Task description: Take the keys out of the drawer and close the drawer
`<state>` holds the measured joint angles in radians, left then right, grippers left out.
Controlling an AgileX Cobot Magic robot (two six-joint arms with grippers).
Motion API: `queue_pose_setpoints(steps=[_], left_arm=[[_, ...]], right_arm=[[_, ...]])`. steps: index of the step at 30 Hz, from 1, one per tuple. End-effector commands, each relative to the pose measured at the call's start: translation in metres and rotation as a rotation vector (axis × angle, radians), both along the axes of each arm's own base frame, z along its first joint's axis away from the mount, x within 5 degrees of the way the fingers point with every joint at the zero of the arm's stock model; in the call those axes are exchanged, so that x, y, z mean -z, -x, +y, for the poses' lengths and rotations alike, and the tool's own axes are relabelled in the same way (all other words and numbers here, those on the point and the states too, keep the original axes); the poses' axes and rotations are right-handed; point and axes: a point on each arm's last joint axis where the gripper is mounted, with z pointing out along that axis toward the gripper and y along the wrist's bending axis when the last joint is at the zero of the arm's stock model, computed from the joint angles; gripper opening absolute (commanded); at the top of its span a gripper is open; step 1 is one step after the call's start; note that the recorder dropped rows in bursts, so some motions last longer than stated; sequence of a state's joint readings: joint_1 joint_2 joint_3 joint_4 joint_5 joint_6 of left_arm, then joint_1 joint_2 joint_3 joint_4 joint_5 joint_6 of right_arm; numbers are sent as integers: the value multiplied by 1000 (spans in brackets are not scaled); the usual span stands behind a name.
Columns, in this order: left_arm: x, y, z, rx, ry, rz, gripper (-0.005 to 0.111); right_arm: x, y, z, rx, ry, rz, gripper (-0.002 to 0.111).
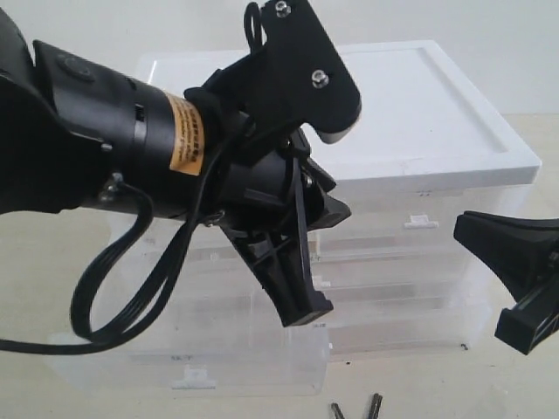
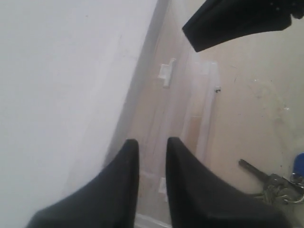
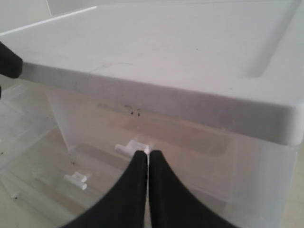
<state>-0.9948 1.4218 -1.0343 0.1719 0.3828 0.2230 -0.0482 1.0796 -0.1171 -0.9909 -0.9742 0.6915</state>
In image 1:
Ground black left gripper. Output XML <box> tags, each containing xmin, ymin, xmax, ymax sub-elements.
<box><xmin>185</xmin><ymin>56</ymin><xmax>352</xmax><ymax>327</ymax></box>

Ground clear drawer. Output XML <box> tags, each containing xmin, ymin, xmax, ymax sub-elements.
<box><xmin>45</xmin><ymin>244</ymin><xmax>329</xmax><ymax>396</ymax></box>
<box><xmin>309</xmin><ymin>185</ymin><xmax>529</xmax><ymax>263</ymax></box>

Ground dark screwdriver bits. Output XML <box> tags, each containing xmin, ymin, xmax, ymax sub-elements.
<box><xmin>328</xmin><ymin>393</ymin><xmax>384</xmax><ymax>419</ymax></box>

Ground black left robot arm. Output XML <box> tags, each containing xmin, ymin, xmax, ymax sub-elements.
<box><xmin>1</xmin><ymin>1</ymin><xmax>362</xmax><ymax>341</ymax></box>

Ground white plastic drawer cabinet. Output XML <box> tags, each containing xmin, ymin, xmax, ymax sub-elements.
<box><xmin>130</xmin><ymin>38</ymin><xmax>542</xmax><ymax>363</ymax></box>

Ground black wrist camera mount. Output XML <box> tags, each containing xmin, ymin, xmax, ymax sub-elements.
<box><xmin>257</xmin><ymin>1</ymin><xmax>362</xmax><ymax>144</ymax></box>

